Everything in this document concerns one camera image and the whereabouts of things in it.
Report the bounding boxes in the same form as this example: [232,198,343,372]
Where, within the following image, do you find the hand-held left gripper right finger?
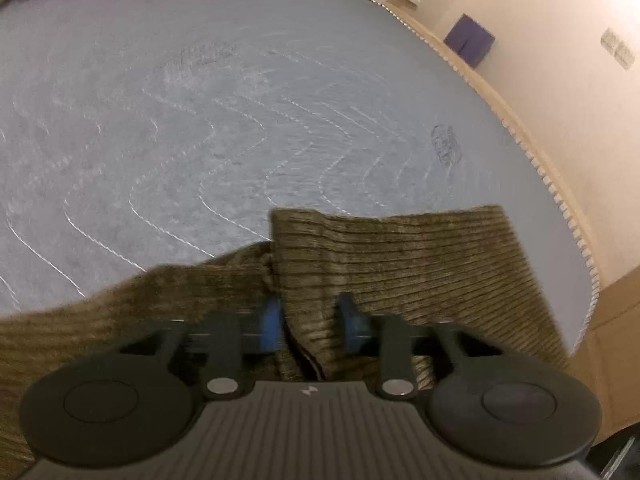
[337,292,526,401]

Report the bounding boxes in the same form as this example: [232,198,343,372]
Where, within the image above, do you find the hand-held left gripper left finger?
[115,300,282,401]

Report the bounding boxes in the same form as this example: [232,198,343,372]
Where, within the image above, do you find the brown corduroy pants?
[0,204,571,480]

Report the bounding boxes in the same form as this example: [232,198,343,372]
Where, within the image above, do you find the grey bed mattress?
[0,0,601,351]

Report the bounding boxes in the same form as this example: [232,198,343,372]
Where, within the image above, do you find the purple box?
[444,14,496,67]

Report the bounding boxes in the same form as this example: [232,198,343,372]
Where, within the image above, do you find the wooden bed frame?
[387,2,640,446]

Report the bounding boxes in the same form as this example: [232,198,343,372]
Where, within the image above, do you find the wall outlet plate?
[600,27,636,68]

